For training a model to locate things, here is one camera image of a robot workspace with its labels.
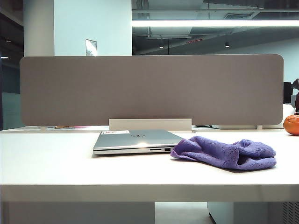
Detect person in maroon top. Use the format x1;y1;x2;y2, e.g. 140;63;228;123
289;78;299;115

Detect white red laptop sticker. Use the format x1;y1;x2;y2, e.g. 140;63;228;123
102;130;130;135

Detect long ceiling light strip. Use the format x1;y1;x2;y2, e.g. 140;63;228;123
131;20;299;27

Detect white desk side panel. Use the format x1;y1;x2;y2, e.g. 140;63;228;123
0;202;155;224

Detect black monitor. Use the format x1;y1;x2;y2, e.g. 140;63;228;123
284;82;292;104

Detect silver closed laptop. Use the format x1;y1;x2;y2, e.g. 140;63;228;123
93;129;179;156

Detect colourful papers behind divider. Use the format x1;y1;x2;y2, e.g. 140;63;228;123
46;126;93;130

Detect grey-brown fabric desk divider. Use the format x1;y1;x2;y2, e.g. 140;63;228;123
20;54;285;126

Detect orange fruit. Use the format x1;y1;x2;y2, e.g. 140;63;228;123
283;114;299;135

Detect white wall poster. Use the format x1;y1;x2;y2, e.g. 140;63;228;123
85;39;97;56

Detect purple microfibre rag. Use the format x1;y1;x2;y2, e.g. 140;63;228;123
170;135;278;171

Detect white under-desk cabinet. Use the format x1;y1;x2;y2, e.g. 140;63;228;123
207;202;299;224

